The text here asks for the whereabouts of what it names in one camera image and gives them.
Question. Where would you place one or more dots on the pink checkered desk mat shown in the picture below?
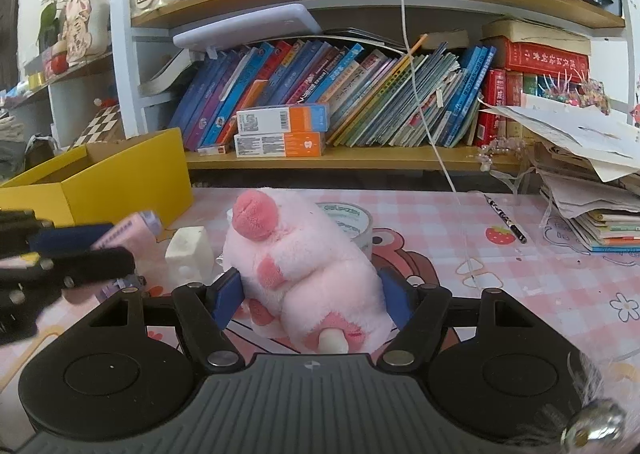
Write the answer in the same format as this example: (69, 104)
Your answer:
(502, 382)

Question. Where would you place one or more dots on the yellow cardboard box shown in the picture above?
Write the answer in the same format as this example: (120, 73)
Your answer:
(106, 182)

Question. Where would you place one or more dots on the purple toy camera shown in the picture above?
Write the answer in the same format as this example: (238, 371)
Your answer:
(132, 281)

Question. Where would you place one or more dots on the pink small stapler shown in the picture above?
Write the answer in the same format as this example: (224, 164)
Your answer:
(137, 233)

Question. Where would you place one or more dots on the white cheese-shaped eraser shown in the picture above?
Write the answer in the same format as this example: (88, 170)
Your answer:
(189, 257)

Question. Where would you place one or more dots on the red thick dictionary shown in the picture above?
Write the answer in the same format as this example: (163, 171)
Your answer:
(537, 59)

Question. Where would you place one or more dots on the upper orange white box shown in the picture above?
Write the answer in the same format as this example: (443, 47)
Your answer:
(289, 118)

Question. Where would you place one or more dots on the black pen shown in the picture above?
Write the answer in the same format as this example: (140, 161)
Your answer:
(513, 227)

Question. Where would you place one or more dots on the stack of papers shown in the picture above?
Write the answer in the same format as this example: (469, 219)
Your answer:
(588, 164)

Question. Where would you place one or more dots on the brown white chessboard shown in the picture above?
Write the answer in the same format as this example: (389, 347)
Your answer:
(106, 126)

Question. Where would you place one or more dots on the lower orange white box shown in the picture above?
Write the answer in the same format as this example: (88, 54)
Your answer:
(279, 145)

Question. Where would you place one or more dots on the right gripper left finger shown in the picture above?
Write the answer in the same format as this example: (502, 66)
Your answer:
(203, 313)

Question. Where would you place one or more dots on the white lamp head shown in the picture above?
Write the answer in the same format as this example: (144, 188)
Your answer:
(262, 24)

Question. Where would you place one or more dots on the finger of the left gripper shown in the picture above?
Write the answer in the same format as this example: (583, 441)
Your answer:
(66, 240)
(71, 270)

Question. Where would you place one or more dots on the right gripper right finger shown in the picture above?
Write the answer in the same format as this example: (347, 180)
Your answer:
(419, 314)

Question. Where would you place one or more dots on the orange white box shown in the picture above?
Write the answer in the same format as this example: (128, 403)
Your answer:
(279, 145)
(289, 118)

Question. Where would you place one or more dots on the clear tape roll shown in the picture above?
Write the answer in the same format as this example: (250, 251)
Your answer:
(355, 221)

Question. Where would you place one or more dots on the red round doll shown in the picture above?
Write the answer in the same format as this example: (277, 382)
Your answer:
(58, 63)

